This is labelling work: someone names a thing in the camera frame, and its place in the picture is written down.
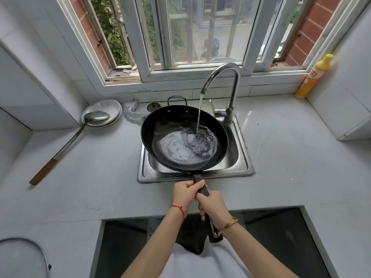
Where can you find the black trousers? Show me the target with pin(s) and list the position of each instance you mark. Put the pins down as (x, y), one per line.
(191, 234)

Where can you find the white sliding window frame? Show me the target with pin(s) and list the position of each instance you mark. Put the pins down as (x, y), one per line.
(145, 54)

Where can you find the yellow dish soap bottle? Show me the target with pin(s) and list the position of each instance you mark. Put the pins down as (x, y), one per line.
(314, 76)

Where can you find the running water stream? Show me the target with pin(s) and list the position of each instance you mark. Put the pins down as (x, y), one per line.
(200, 112)

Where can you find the person's right thumb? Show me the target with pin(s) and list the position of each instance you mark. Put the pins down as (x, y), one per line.
(203, 195)

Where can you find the chrome gooseneck faucet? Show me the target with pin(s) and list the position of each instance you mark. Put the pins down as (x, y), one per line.
(233, 92)

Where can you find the person's left fingers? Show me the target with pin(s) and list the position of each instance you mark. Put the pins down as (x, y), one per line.
(198, 185)

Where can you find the glass pot lid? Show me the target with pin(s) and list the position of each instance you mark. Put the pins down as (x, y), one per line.
(26, 257)

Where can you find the person's right hand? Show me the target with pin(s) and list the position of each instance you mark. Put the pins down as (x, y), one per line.
(214, 208)

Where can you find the round steel plate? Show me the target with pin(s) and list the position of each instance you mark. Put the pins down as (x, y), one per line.
(111, 108)

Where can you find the person's left forearm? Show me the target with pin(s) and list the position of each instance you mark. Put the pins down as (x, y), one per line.
(153, 243)

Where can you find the person's left hand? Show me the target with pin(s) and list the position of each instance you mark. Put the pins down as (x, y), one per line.
(184, 193)

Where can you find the white shirt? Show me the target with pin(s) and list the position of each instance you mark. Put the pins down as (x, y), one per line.
(203, 266)

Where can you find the crumpled clear plastic bag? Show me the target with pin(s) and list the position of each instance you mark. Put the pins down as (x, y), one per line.
(133, 112)

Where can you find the person's right forearm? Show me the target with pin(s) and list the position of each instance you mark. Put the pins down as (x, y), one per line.
(255, 251)

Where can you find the round metal sink strainer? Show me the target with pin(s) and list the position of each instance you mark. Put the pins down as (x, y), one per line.
(153, 107)

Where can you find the stainless steel sink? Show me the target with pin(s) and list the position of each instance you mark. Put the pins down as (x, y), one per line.
(237, 162)

